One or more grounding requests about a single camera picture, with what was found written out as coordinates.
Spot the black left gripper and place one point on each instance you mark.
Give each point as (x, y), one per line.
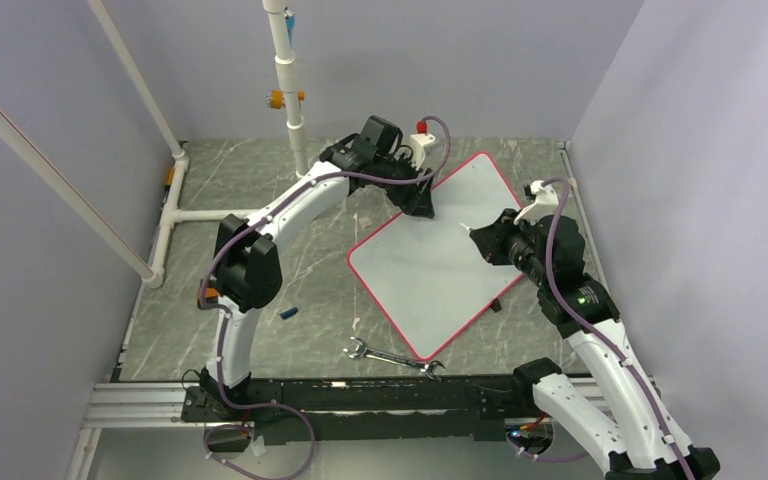
(415, 200)

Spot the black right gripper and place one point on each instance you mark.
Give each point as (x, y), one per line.
(492, 238)

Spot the pink-framed whiteboard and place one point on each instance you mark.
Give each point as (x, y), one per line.
(426, 275)

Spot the blue marker cap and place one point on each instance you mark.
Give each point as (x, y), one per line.
(288, 313)

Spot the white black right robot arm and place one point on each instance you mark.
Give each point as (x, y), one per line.
(635, 437)

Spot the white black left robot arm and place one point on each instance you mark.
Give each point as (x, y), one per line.
(245, 274)

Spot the silver double open-end wrench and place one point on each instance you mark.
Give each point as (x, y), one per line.
(361, 350)

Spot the orange pipe valve fitting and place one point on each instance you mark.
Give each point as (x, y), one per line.
(276, 99)

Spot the black orange small block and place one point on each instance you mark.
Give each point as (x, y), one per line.
(207, 300)

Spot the diagonal white pipe red stripe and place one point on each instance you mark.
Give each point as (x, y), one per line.
(24, 148)

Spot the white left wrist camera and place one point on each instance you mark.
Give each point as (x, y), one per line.
(420, 143)

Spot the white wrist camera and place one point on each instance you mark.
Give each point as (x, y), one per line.
(544, 201)
(420, 143)

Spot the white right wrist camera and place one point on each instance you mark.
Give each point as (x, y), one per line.
(544, 201)

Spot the white PVC pipe frame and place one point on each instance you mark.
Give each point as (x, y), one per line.
(281, 20)

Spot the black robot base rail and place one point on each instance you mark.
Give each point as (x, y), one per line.
(480, 407)

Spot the aluminium extrusion frame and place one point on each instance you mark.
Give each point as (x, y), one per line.
(125, 405)

